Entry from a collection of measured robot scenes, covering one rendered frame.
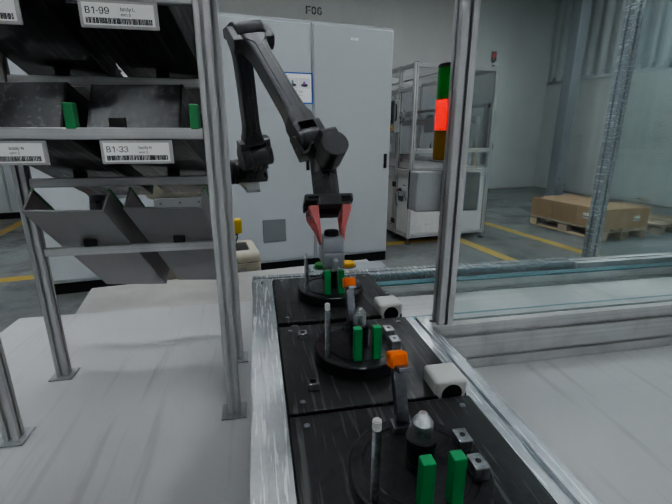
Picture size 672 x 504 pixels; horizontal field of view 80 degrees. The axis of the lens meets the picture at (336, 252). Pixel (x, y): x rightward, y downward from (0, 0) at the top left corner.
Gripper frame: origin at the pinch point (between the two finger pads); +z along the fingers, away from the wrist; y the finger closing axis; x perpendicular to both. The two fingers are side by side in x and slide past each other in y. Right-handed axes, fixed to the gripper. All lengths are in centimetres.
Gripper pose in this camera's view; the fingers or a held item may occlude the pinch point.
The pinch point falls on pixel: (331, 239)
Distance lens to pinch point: 84.0
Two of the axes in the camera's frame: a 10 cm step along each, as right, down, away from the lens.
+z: 1.1, 9.4, -3.3
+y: 9.8, -0.5, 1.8
